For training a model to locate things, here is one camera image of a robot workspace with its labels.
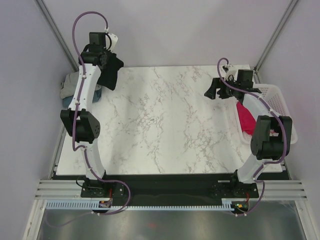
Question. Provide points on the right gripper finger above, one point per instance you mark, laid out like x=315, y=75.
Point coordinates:
x=212, y=91
x=221, y=93

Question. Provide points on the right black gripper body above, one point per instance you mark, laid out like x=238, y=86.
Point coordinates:
x=231, y=91

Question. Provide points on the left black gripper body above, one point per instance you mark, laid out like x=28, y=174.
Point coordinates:
x=107, y=53

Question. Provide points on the black t shirt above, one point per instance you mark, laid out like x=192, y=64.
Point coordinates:
x=109, y=75

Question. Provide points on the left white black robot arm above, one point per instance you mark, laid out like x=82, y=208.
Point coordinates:
x=81, y=125

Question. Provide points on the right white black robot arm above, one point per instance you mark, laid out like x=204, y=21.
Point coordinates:
x=271, y=138

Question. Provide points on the pink t shirt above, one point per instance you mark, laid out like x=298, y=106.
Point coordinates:
x=246, y=120

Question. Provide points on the white plastic basket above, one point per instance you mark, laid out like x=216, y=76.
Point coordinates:
x=274, y=97

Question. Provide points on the folded grey t shirt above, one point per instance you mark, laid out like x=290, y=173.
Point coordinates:
x=68, y=87

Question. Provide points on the folded blue t shirt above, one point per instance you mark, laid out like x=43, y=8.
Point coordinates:
x=96, y=97

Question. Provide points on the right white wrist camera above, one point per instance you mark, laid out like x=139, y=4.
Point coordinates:
x=230, y=71

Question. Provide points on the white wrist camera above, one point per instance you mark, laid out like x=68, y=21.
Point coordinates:
x=113, y=41
x=230, y=71

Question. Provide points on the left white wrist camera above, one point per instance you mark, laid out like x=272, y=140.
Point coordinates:
x=113, y=41

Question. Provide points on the left aluminium corner post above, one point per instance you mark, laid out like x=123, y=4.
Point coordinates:
x=56, y=32

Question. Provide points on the aluminium corner post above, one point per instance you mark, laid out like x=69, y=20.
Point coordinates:
x=276, y=33
x=56, y=32

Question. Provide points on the right aluminium corner post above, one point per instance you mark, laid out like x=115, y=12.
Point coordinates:
x=276, y=33

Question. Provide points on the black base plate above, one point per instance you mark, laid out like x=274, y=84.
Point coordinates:
x=169, y=188

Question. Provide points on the aluminium frame rail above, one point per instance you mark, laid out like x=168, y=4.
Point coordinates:
x=291, y=190

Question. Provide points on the white slotted cable duct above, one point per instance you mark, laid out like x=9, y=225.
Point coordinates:
x=224, y=205

